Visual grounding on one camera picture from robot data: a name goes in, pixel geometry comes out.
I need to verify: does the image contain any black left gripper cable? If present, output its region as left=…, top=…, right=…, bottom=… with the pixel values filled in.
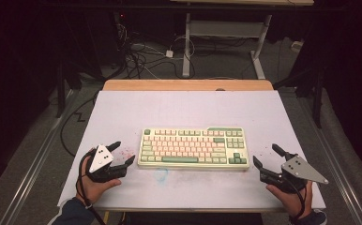
left=77, top=149, right=108, bottom=225

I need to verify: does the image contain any metal floor rail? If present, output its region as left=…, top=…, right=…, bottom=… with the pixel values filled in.
left=294, top=90, right=362, bottom=225
left=0, top=88, right=77, bottom=225

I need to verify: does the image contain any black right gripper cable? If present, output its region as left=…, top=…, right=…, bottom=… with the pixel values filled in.
left=281, top=177, right=307, bottom=221

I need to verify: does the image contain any tangle of floor cables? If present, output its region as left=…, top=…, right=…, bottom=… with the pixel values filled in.
left=112, top=12, right=196, bottom=81

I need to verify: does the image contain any black floor cable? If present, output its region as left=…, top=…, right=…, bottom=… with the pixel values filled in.
left=59, top=89, right=101, bottom=158

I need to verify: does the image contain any cream pink green keyboard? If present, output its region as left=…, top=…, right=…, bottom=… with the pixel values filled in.
left=137, top=126, right=251, bottom=172

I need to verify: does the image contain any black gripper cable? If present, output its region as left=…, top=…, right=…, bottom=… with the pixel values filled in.
left=281, top=177, right=307, bottom=221
left=77, top=149, right=108, bottom=225

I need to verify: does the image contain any wooden table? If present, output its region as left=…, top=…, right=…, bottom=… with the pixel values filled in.
left=101, top=79, right=275, bottom=92

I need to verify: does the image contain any black metal stand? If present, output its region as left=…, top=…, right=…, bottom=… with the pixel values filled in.
left=272, top=62, right=325, bottom=129

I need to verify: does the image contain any white board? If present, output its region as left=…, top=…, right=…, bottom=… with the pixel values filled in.
left=57, top=90, right=326, bottom=211

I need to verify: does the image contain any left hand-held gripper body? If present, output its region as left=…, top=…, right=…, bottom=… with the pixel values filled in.
left=84, top=143, right=128, bottom=184

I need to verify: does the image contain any person's left hand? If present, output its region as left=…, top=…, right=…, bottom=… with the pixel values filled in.
left=75, top=148, right=123, bottom=206

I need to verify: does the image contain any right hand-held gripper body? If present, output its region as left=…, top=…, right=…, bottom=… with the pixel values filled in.
left=259, top=153, right=329, bottom=194

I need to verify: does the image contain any white metal desk frame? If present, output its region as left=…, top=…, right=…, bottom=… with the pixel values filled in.
left=169, top=0, right=315, bottom=81

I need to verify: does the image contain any person's right hand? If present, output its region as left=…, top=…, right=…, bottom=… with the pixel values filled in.
left=265, top=180, right=314, bottom=218

